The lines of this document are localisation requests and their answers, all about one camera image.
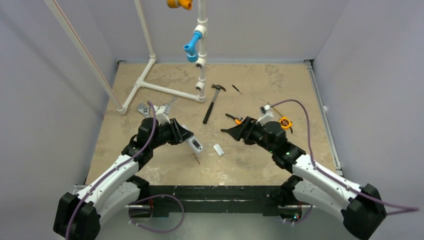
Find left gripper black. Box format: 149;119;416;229
149;118;193;150

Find silver battery cover plate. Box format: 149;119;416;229
213;144;225;157

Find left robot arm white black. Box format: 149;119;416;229
53;117;203;240

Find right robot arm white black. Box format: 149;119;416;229
225;117;387;240

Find small silver wrench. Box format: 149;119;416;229
166;96;178;105

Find orange tape measure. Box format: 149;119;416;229
267;102;294;134

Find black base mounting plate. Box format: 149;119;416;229
127;174;314;219

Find blue pipe fitting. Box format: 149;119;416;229
183;31;203;63

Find orange pipe fitting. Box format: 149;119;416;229
166;0;193;11

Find orange handled pliers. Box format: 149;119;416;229
225;113;243;125

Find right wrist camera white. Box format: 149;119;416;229
256;104;274;126

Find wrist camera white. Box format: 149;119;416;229
153;104;171;125
256;104;274;126

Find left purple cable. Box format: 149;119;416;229
64;100;185;240

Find purple cable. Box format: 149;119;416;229
64;100;185;240
269;98;420;217

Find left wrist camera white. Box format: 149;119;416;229
153;104;171;125

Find aluminium rail frame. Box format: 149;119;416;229
61;59;372;240

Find adjustable wrench red handle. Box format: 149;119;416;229
136;102;151;118

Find black handled hammer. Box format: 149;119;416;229
202;84;226;124

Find white PVC pipe frame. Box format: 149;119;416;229
44;0;210;116

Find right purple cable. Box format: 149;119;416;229
269;98;420;217

